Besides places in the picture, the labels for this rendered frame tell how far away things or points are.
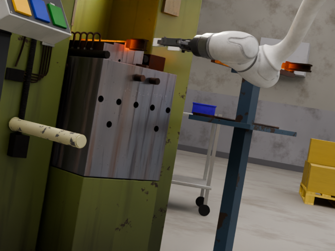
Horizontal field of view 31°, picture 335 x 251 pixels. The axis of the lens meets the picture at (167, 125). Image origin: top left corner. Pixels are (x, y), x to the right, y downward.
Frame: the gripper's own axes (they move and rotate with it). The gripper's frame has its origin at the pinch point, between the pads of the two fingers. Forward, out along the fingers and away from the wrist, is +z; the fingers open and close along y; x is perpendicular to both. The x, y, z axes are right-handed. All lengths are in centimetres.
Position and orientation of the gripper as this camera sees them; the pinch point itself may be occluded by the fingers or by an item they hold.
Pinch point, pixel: (166, 44)
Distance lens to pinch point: 227.4
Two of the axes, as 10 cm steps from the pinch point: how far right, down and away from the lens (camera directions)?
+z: -6.6, -1.2, 7.4
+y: 7.3, 1.1, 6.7
